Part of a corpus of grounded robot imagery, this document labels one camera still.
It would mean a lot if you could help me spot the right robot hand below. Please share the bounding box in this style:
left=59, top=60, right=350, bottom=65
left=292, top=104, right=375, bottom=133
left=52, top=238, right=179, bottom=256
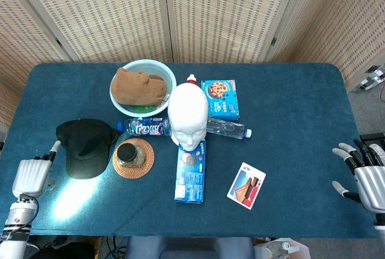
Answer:
left=331, top=139, right=385, bottom=212

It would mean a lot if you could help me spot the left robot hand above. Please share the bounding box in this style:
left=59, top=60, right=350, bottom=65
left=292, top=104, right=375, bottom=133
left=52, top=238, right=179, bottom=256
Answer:
left=11, top=140, right=62, bottom=199

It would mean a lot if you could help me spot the black baseball cap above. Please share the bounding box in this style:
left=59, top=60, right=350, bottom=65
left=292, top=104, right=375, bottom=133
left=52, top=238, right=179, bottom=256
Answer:
left=55, top=118, right=121, bottom=180

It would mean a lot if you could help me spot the glass jar with black lid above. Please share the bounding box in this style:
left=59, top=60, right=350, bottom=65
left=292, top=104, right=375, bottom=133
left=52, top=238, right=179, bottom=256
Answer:
left=116, top=143, right=146, bottom=168

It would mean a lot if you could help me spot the white power strip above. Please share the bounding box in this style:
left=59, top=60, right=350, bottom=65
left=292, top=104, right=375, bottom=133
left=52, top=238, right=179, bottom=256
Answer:
left=359, top=65, right=385, bottom=91

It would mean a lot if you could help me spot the clear plastic bag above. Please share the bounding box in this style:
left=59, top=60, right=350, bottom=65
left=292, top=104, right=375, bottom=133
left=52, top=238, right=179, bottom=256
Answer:
left=254, top=237, right=311, bottom=259

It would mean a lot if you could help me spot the blue tablecloth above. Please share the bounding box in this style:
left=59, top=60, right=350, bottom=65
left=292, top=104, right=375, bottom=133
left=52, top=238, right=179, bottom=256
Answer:
left=0, top=62, right=379, bottom=238

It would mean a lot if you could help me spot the round woven rattan coaster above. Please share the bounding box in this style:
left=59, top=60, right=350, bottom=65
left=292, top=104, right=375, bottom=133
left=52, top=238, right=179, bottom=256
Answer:
left=112, top=138, right=155, bottom=179

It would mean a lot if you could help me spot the blue label drink bottle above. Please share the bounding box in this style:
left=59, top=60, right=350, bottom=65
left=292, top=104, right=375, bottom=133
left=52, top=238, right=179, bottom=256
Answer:
left=116, top=117, right=172, bottom=137

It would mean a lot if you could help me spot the palace roof postcard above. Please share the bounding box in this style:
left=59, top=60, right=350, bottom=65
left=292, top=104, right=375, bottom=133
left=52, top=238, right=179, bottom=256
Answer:
left=226, top=162, right=266, bottom=210

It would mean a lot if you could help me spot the green packet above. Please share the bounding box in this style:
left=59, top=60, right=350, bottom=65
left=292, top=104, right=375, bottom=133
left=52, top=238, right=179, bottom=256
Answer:
left=132, top=105, right=159, bottom=114

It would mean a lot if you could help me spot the brown plush toy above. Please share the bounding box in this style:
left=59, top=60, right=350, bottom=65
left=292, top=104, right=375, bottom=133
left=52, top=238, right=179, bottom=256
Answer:
left=109, top=67, right=168, bottom=106

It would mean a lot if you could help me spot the clear plastic water bottle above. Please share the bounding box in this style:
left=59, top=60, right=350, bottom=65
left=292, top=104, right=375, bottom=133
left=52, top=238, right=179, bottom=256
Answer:
left=206, top=117, right=253, bottom=140

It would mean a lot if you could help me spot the blue Oreo cookie box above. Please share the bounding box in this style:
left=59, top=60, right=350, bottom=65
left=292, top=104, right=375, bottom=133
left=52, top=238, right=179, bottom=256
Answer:
left=174, top=139, right=207, bottom=204

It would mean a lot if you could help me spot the white foam mannequin head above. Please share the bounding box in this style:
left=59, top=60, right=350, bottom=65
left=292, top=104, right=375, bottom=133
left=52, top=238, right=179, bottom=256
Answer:
left=167, top=82, right=209, bottom=153

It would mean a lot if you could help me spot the blue chocolate chip cookie box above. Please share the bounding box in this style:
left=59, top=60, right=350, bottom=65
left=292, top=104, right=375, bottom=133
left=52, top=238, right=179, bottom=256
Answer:
left=200, top=79, right=241, bottom=121

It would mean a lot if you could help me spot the light blue plastic basin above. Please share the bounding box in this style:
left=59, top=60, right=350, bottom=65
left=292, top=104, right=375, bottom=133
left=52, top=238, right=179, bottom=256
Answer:
left=109, top=59, right=177, bottom=115

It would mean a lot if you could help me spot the woven folding screen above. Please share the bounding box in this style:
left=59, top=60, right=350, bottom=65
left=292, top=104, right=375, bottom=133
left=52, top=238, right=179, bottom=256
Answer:
left=0, top=0, right=385, bottom=97

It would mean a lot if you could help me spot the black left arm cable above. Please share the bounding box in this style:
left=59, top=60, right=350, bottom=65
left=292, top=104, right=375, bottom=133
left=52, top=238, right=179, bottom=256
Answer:
left=16, top=194, right=40, bottom=234

